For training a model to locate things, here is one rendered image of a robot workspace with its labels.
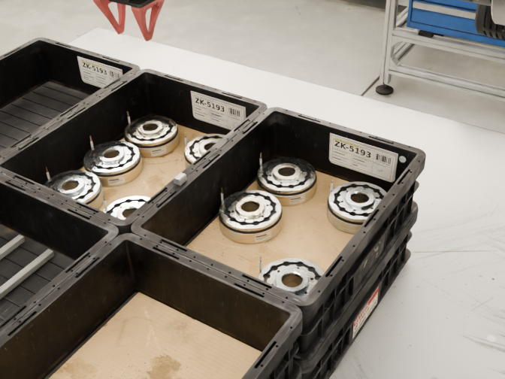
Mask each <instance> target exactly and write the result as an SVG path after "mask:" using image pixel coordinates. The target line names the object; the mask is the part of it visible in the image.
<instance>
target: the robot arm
mask: <svg viewBox="0 0 505 379"><path fill-rule="evenodd" d="M164 1H165V0H93V2H94V3H95V4H96V5H97V7H98V8H99V9H100V11H101V12H102V13H103V14H104V15H105V16H106V17H107V19H108V20H109V22H110V24H111V25H112V27H113V28H114V29H115V31H116V33H117V34H118V35H120V34H121V33H123V32H124V30H125V9H126V5H129V6H131V9H132V13H133V14H134V16H135V19H136V21H137V23H138V26H139V28H140V30H141V33H142V35H143V37H144V39H145V41H149V40H151V39H152V37H153V32H154V28H155V25H156V21H157V18H158V16H159V13H160V10H161V9H162V6H163V4H164ZM111 2H116V4H117V9H118V14H119V24H118V22H117V21H116V19H115V17H114V15H113V14H112V12H111V10H110V8H109V7H108V5H109V4H110V3H111ZM150 8H152V9H151V14H150V24H149V28H148V29H147V23H146V13H147V10H148V9H150Z"/></svg>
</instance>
